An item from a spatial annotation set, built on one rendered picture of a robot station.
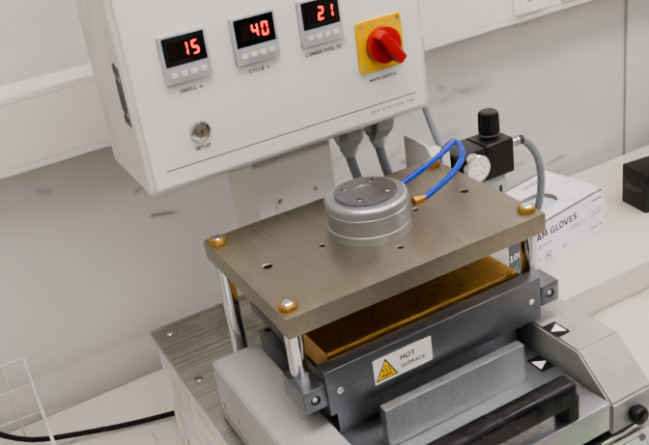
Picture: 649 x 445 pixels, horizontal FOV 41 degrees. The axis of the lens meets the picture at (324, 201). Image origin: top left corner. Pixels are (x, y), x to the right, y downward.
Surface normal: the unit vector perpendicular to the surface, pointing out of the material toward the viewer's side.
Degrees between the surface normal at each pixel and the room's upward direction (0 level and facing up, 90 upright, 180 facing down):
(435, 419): 90
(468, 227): 0
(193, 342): 0
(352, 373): 90
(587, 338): 0
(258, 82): 90
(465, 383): 90
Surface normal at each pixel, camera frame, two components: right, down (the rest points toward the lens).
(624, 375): 0.21, -0.47
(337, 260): -0.14, -0.89
